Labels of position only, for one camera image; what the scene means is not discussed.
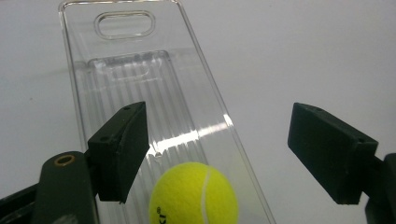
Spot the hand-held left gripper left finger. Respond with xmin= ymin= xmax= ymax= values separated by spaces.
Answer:
xmin=87 ymin=101 xmax=150 ymax=205

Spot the yellow tennis ball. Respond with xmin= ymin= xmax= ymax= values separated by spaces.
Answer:
xmin=148 ymin=161 xmax=240 ymax=224

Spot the clear plastic tray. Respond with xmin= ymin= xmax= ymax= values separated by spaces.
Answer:
xmin=58 ymin=0 xmax=277 ymax=224

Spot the white table board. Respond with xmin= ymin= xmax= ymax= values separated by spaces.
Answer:
xmin=0 ymin=0 xmax=396 ymax=224

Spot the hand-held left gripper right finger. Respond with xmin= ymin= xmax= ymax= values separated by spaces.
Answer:
xmin=287 ymin=102 xmax=380 ymax=206

